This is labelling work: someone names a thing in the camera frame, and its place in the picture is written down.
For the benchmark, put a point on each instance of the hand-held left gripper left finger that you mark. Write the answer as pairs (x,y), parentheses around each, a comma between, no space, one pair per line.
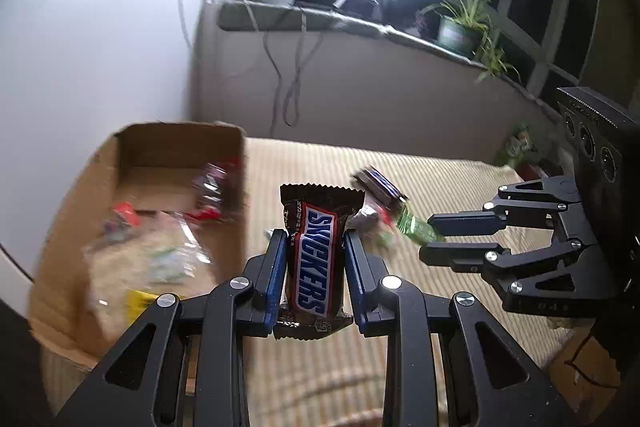
(277,267)

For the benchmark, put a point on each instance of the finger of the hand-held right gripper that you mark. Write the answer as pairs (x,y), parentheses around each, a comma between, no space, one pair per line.
(460,255)
(465,223)

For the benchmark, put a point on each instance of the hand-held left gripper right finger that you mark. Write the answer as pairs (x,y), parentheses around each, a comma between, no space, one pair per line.
(354,267)

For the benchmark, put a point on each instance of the brown chocolate bar blue logo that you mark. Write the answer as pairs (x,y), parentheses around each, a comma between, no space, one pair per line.
(312,257)

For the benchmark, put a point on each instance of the yellow-green snack packet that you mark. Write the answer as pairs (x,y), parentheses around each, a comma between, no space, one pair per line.
(417,227)

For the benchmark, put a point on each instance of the red clear candy packet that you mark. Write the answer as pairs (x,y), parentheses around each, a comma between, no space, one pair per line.
(215,182)

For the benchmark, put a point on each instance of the clear cracker packet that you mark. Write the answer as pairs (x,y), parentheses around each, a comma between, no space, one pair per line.
(135,257)

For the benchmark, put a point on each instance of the yellow candy packet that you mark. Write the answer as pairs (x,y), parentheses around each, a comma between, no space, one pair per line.
(137,302)

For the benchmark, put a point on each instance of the red strip candy wrapper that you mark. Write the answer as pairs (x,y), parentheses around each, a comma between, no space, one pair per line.
(125,213)

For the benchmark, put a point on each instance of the cardboard box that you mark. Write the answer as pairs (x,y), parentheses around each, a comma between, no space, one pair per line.
(165,147)

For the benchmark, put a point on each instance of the clear bag of dark candy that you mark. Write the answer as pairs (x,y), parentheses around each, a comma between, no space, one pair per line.
(367,217)

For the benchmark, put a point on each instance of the red box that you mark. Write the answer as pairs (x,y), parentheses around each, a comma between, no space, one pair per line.
(532,169)

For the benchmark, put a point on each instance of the green snack bag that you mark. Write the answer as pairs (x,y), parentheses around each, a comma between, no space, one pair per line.
(517,144)

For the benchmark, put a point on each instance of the dark curtain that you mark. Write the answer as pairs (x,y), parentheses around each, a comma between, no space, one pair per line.
(620,32)

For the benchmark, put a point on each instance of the potted spider plant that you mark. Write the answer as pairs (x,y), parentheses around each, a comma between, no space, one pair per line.
(455,32)

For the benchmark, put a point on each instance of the small figurine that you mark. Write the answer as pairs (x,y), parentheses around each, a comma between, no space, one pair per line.
(419,23)

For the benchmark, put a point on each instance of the grey stone windowsill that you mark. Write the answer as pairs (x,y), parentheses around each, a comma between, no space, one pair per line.
(270,17)

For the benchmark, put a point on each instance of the white wardrobe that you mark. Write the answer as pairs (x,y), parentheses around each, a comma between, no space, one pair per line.
(100,57)

